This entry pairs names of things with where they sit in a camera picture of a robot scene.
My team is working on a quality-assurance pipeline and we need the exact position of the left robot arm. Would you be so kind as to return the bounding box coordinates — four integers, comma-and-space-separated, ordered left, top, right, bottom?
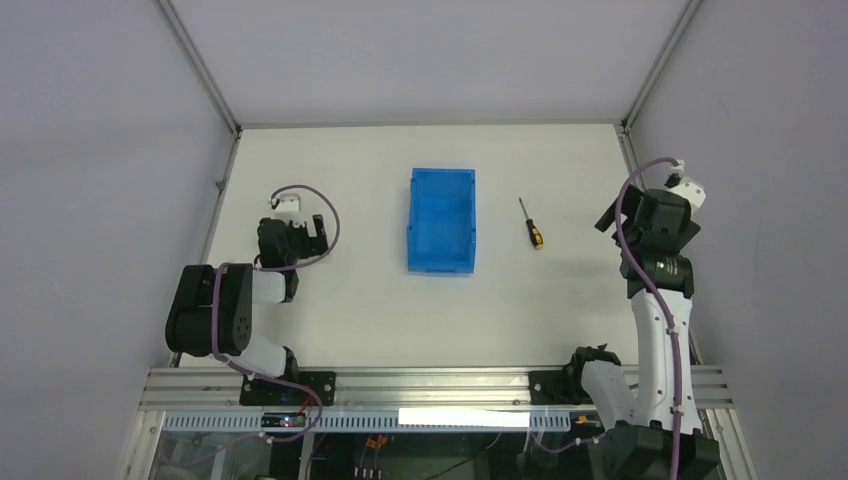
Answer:
165, 214, 329, 383

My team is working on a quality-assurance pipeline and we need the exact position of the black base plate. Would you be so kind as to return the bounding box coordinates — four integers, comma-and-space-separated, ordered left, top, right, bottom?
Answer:
239, 370, 337, 407
527, 370, 593, 406

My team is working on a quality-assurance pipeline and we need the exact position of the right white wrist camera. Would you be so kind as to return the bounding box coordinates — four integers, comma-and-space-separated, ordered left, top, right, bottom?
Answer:
664, 169, 706, 214

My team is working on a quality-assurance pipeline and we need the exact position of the yellow black screwdriver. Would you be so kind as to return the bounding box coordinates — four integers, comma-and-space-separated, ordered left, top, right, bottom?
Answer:
518, 198, 544, 250

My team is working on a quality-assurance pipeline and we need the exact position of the purple cable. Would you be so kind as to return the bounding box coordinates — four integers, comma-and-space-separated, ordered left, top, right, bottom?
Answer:
614, 156, 685, 480
210, 184, 341, 444

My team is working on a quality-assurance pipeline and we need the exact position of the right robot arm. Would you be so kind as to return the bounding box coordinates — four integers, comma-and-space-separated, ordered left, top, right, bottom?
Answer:
564, 178, 720, 479

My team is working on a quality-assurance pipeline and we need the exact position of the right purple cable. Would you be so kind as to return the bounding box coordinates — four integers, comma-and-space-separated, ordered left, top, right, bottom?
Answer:
614, 156, 685, 480

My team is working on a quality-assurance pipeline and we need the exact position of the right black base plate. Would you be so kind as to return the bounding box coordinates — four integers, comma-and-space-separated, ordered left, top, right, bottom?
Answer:
527, 370, 593, 406

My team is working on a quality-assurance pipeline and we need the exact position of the aluminium mounting rail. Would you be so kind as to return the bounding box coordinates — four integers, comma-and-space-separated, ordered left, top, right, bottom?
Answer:
137, 365, 735, 413

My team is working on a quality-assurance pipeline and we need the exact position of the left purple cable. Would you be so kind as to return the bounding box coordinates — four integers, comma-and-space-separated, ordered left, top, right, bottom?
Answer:
210, 184, 341, 444

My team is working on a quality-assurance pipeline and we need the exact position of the blue plastic bin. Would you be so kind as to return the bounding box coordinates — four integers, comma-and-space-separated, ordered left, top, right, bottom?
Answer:
406, 168, 477, 275

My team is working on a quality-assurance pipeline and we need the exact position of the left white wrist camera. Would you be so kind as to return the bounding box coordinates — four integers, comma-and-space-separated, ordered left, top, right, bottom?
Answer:
269, 192, 306, 228

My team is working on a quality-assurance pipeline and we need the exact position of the grey slotted cable duct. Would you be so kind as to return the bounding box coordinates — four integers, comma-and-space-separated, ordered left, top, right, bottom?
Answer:
163, 407, 572, 434

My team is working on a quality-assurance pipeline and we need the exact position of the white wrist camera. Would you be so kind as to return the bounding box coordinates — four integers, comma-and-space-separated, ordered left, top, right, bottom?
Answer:
664, 169, 706, 214
269, 192, 306, 228

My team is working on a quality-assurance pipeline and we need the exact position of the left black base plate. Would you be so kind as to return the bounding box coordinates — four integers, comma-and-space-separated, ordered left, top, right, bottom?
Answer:
239, 370, 337, 407

